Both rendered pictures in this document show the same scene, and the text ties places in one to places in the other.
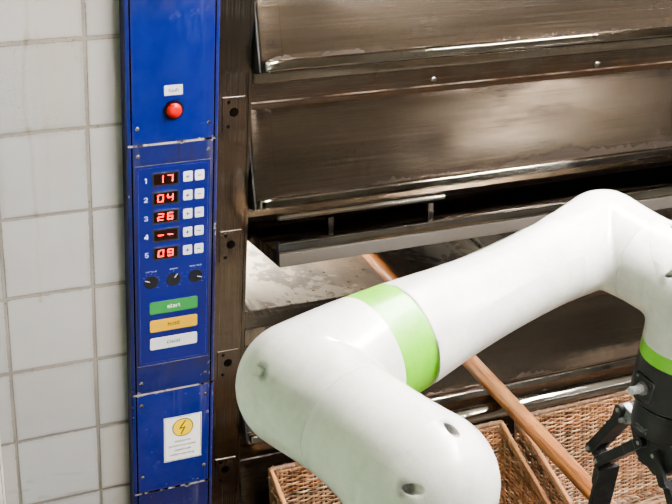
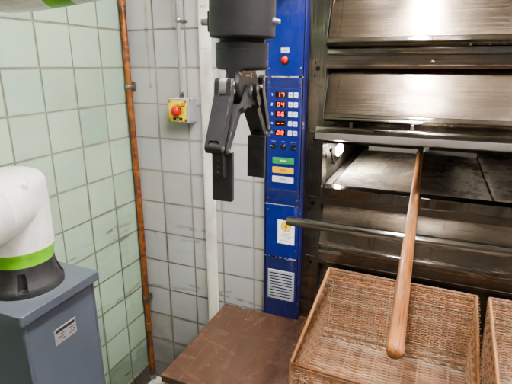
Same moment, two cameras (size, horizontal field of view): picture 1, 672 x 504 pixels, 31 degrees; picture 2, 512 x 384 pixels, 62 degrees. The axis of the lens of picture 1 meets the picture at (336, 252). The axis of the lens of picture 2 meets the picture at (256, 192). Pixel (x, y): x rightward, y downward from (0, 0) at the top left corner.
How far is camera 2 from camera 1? 137 cm
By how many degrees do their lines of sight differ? 45
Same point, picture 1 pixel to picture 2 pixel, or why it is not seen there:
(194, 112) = (294, 62)
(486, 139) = (468, 103)
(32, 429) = (228, 207)
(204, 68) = (299, 40)
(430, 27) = (427, 27)
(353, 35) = (379, 30)
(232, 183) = (316, 106)
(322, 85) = (364, 59)
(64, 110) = not seen: hidden behind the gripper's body
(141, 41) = not seen: hidden behind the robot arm
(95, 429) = (252, 216)
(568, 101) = not seen: outside the picture
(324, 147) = (365, 94)
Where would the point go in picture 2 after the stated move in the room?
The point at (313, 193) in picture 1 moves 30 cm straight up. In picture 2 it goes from (351, 114) to (357, 24)
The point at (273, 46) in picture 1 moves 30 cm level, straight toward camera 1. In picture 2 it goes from (335, 33) to (279, 27)
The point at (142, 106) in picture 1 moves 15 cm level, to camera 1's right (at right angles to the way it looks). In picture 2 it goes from (271, 57) to (301, 56)
